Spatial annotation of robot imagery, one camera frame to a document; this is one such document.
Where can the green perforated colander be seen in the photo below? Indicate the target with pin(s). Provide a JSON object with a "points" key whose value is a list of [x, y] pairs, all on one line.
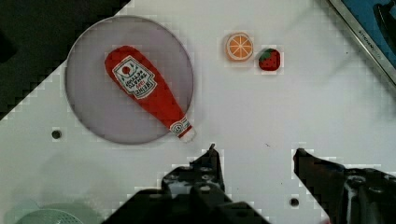
{"points": [[56, 213]]}

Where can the red strawberry toy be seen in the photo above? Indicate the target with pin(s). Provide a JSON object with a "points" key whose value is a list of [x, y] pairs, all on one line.
{"points": [[270, 60]]}

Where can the red plush ketchup bottle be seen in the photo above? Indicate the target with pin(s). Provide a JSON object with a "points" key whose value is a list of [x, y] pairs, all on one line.
{"points": [[136, 76]]}

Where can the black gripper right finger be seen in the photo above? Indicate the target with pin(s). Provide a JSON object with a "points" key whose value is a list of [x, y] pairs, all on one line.
{"points": [[348, 195]]}

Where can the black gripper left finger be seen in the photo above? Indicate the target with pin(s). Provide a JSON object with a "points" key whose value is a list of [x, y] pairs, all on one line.
{"points": [[192, 194]]}

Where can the orange slice toy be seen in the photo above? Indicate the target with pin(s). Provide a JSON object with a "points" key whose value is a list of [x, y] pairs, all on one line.
{"points": [[238, 47]]}

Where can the grey round plate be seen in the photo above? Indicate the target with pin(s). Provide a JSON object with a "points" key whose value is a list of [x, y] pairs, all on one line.
{"points": [[95, 98]]}

